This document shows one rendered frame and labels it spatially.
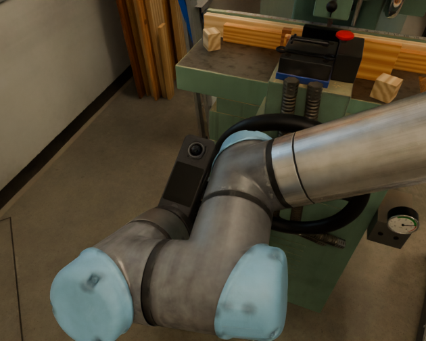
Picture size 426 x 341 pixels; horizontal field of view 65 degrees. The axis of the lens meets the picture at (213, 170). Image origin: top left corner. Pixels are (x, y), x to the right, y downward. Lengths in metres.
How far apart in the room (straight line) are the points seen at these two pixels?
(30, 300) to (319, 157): 1.37
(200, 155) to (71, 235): 1.26
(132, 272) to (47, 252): 1.35
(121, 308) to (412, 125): 0.27
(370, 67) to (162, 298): 0.63
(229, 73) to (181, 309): 0.56
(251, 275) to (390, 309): 1.28
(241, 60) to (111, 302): 0.63
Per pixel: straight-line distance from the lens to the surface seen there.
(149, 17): 2.14
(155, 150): 1.93
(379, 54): 0.77
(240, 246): 0.28
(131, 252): 0.31
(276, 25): 0.86
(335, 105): 0.61
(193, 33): 1.60
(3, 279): 1.65
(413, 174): 0.31
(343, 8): 0.77
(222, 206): 0.31
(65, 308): 0.32
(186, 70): 0.78
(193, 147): 0.44
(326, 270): 1.15
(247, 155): 0.34
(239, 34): 0.87
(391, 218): 0.83
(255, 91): 0.74
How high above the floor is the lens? 1.26
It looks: 45 degrees down
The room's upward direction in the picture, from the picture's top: straight up
